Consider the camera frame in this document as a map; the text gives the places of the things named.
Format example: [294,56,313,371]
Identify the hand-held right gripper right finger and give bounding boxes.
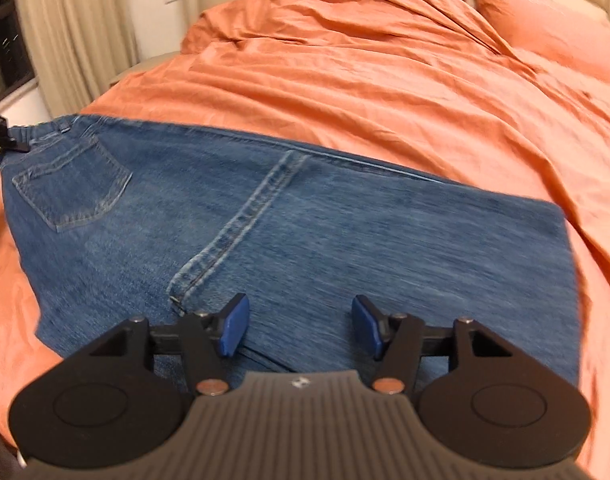
[351,295,514,396]

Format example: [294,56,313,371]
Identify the orange duvet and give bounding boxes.
[0,0,610,466]

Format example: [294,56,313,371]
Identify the person's dark grey clothing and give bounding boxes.
[0,417,26,480]

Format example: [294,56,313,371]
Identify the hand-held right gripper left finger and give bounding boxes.
[87,292,252,397]

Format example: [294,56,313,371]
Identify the dark window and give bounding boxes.
[0,0,36,107]

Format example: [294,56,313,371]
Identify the orange pillow with white print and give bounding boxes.
[462,0,610,90]

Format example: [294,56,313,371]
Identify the beige curtain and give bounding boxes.
[10,0,142,120]

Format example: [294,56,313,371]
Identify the blue denim pants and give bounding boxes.
[0,113,584,397]

